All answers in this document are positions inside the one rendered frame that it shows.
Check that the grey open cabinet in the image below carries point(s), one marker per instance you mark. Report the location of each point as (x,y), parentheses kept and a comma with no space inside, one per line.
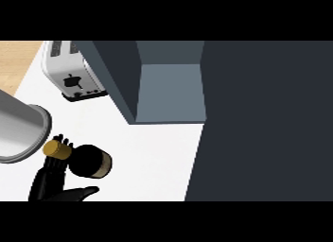
(166,91)

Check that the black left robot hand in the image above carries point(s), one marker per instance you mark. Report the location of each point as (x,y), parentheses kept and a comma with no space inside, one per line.
(46,181)

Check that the dark grey cabinet door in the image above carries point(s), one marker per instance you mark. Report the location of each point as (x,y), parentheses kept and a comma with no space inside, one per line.
(271,121)

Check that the grey cylindrical appliance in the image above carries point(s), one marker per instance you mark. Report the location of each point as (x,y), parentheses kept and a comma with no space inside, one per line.
(12,126)

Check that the dark wine bottle gold cap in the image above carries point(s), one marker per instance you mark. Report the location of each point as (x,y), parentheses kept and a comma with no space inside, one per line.
(87,160)

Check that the silver toaster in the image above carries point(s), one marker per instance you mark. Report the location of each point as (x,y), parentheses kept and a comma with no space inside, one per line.
(71,74)

